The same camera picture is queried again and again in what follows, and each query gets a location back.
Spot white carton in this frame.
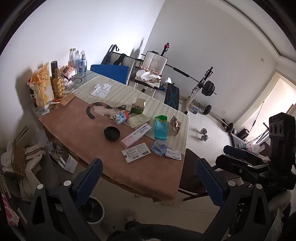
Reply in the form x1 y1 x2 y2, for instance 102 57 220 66
57 154 79 174

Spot pale cloth bag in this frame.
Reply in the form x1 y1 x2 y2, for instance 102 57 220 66
1 141 60 200

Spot black weight plates with bar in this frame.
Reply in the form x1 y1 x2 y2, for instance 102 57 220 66
203 104 235 133

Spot brown paper envelope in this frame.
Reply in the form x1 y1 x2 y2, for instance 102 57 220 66
60 93 77 106

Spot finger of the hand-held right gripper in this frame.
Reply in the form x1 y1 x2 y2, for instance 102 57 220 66
223 145 270 163
215 155 273 184

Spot crumpled blue wrapper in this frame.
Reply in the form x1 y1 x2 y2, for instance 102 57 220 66
151 141 168 157

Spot tall clear glass bottle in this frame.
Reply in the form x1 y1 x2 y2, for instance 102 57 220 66
68 48 77 67

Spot crumpled white tissue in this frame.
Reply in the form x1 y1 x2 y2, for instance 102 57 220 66
94 106 117 117

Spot small blue orange milk carton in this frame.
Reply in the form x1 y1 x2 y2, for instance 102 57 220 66
113 112 129 125

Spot silver blister pack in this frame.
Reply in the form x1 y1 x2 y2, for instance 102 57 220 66
165 148 182 161

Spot white padded chair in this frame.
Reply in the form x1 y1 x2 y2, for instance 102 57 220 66
134 51 167 98

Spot black round dish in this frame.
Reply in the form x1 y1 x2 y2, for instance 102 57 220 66
104 126 121 141

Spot person's right forearm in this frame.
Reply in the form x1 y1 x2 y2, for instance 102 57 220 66
266 190 296 241

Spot brown snack packs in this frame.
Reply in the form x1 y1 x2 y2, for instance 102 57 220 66
60 65 77 79

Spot black curved band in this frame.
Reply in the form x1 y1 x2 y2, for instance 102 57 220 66
86 102 104 120

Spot cream medicine box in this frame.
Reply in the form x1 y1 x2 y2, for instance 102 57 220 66
127 114 151 129

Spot yellow snack bag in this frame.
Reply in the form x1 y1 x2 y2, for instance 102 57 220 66
29 62 55 109

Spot black weight bench pad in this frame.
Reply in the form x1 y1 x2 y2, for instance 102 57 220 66
163 83 181 111

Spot small black box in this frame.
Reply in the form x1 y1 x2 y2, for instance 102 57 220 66
237 129 250 141

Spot grey chair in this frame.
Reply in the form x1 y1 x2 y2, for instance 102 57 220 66
109 53 137 78

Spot brown table mat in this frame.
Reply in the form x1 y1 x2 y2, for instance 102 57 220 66
39 94 185 207

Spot folded black exercise frame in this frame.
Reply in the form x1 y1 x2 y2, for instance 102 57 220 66
102 44 119 67

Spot green and white box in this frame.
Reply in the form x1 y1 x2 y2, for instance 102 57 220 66
130 97 147 114

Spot dark wooden chair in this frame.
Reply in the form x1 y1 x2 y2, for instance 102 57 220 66
178 148 242 202

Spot barbell with black plates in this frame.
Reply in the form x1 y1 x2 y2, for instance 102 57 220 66
165 64 218 97

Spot grey trash bin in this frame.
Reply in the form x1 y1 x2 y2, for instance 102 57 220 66
79 197 105 224

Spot white barbell rack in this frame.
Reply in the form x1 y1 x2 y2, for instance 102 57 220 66
184 67 214 115

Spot long white pink box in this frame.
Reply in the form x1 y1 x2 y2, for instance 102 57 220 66
121 123 152 149

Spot pink patterned bag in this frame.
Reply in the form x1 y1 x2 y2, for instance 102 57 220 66
1 195 20 226

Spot brown snack wrapper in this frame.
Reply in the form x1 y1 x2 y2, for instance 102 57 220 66
170 115 182 137

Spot clear bottle with blue label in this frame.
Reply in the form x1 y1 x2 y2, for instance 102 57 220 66
79 50 88 77

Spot gold grenade-shaped bottle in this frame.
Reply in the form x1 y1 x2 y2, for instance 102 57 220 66
51 69 65 99

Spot blue chair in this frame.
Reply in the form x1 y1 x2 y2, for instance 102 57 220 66
90 64 130 86

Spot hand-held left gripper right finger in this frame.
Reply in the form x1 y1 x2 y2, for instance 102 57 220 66
196 158 273 241

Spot clear plastic bag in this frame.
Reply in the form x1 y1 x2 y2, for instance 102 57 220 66
90 83 112 98

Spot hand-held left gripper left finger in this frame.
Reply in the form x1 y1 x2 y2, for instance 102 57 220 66
24 158 109 241

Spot blue packet with green top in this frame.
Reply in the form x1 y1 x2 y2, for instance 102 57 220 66
154 115 169 141

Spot white labelled medicine box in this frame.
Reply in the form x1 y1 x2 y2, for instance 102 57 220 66
122 142 151 164

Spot beige cloth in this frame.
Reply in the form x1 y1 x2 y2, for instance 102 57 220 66
135 67 163 85

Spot cardboard box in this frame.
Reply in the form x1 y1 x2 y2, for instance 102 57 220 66
10 139 27 179

